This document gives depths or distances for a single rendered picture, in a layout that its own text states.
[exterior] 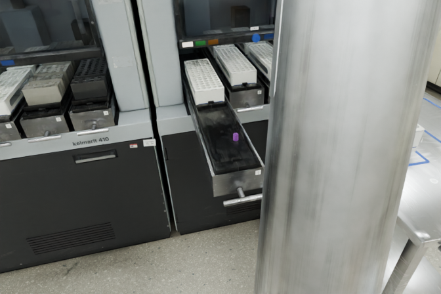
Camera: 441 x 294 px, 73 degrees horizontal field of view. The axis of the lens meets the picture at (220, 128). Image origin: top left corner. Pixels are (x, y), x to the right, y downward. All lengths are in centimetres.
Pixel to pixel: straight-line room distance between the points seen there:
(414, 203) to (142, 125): 84
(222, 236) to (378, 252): 140
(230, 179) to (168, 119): 45
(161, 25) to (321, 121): 92
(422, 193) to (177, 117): 77
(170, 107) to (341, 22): 103
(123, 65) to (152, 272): 94
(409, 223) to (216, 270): 100
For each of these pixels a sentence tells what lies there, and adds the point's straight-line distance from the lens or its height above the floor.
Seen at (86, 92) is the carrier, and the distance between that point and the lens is 115.
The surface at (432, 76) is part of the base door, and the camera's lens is 340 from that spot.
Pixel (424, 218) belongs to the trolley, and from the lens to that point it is 72.
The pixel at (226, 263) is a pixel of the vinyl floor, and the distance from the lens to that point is 153.
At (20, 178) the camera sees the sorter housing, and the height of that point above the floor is 58.
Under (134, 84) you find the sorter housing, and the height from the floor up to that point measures 85.
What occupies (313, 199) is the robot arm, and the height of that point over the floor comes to 115.
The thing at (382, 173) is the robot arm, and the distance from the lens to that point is 21.
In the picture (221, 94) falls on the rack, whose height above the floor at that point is 84.
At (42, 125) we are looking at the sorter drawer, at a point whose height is 78.
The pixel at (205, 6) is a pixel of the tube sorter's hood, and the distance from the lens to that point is 106.
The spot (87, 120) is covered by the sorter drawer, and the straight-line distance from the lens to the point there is 112.
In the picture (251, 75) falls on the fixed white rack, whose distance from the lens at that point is 113.
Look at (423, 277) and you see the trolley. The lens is 134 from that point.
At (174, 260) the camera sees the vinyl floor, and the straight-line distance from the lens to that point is 156.
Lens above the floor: 129
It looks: 33 degrees down
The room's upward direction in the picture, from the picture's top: 2 degrees counter-clockwise
